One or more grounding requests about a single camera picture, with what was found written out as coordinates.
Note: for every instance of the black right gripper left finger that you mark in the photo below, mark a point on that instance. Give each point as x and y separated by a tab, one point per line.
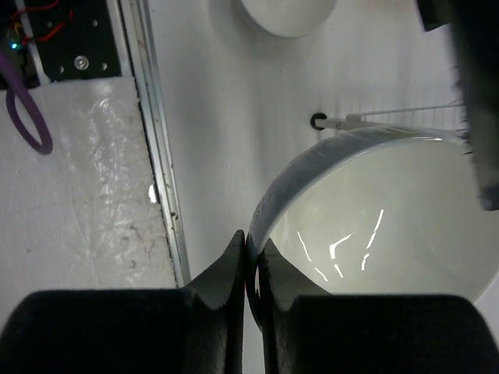
193	329

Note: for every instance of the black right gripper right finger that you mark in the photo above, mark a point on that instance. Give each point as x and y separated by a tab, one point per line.
307	330

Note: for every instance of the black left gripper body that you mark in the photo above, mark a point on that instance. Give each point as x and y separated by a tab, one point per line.
473	29

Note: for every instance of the large white bowl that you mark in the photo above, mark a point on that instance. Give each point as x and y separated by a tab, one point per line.
288	18
385	210

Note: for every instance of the stainless steel dish rack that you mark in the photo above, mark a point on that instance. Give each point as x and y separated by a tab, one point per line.
449	117

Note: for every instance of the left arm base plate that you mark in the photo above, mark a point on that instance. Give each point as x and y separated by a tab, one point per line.
54	41

